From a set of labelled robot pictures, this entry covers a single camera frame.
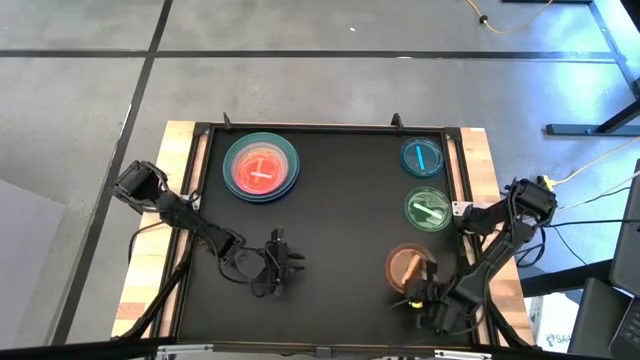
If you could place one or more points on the red plastic plate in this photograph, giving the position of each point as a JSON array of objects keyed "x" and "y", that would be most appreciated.
[{"x": 260, "y": 170}]

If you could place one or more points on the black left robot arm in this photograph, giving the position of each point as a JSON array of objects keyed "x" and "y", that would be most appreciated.
[{"x": 175, "y": 210}]

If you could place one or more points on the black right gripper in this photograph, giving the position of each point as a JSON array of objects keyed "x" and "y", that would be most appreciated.
[{"x": 425, "y": 297}]

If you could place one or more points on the dark laptop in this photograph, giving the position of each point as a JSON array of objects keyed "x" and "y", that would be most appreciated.
[{"x": 627, "y": 260}]

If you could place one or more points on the black desk leg frame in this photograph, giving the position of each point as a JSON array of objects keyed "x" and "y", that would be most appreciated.
[{"x": 590, "y": 129}]

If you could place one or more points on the dark grey box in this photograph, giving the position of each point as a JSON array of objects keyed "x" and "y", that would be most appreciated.
[{"x": 595, "y": 320}]

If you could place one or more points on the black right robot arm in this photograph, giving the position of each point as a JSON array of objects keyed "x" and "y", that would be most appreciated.
[{"x": 500, "y": 235}]

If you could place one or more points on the white cardboard box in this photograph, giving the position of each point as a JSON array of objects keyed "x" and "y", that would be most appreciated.
[{"x": 552, "y": 325}]

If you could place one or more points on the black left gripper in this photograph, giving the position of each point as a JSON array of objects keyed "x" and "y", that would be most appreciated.
[{"x": 275, "y": 265}]

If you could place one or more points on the black table mat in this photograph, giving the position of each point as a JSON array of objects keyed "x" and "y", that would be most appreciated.
[{"x": 340, "y": 230}]

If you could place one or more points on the green plastic plate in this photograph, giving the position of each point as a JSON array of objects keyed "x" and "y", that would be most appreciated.
[{"x": 427, "y": 208}]

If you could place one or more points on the small blue plastic plate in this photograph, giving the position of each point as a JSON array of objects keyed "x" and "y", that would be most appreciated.
[{"x": 422, "y": 156}]

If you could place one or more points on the orange plastic plate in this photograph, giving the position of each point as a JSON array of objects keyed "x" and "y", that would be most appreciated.
[{"x": 400, "y": 265}]

